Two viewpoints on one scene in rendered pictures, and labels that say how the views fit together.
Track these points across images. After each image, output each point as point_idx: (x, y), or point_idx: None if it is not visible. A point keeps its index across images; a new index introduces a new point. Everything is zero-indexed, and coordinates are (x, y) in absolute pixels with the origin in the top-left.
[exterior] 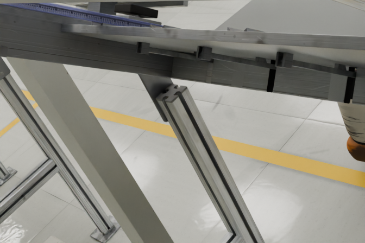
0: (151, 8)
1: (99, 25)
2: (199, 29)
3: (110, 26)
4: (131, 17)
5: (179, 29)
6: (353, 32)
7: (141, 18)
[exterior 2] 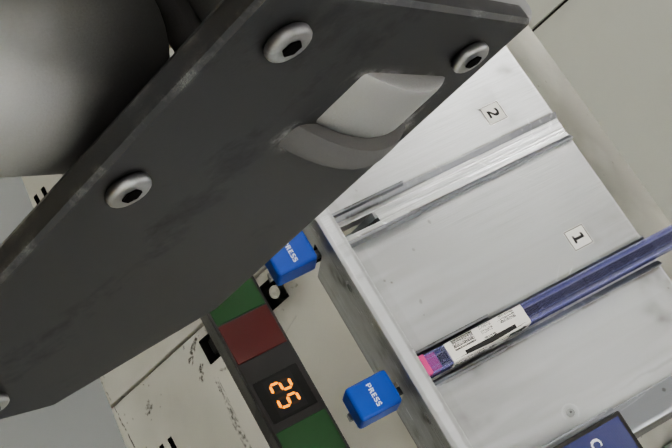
0: (569, 438)
1: (648, 267)
2: (515, 59)
3: (627, 218)
4: (605, 410)
5: (536, 89)
6: (11, 446)
7: (583, 423)
